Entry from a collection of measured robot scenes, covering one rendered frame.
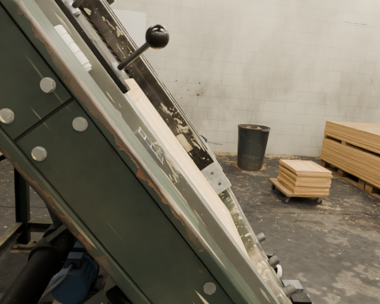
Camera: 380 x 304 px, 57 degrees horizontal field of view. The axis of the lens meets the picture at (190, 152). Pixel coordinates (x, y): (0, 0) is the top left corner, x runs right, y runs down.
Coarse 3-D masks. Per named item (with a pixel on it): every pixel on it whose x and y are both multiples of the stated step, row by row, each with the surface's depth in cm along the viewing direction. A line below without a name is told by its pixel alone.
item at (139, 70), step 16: (96, 0) 123; (96, 16) 124; (112, 16) 125; (112, 32) 125; (112, 48) 127; (128, 48) 127; (144, 64) 128; (144, 80) 130; (160, 96) 131; (160, 112) 133; (176, 112) 133; (176, 128) 135; (192, 144) 136; (192, 160) 138; (208, 160) 138; (208, 176) 140; (224, 176) 140
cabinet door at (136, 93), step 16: (128, 80) 97; (144, 96) 109; (144, 112) 88; (160, 128) 97; (176, 144) 108; (192, 176) 95; (208, 192) 105; (224, 208) 116; (224, 224) 92; (240, 240) 99
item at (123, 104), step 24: (48, 0) 54; (96, 72) 57; (120, 96) 58; (144, 120) 62; (168, 168) 62; (192, 192) 63; (216, 216) 68; (216, 240) 65; (240, 264) 67; (264, 288) 68
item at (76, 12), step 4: (68, 0) 56; (76, 0) 56; (80, 0) 55; (68, 4) 56; (72, 4) 56; (76, 4) 56; (72, 8) 56; (76, 8) 57; (72, 12) 56; (76, 12) 57; (80, 12) 58; (76, 16) 58
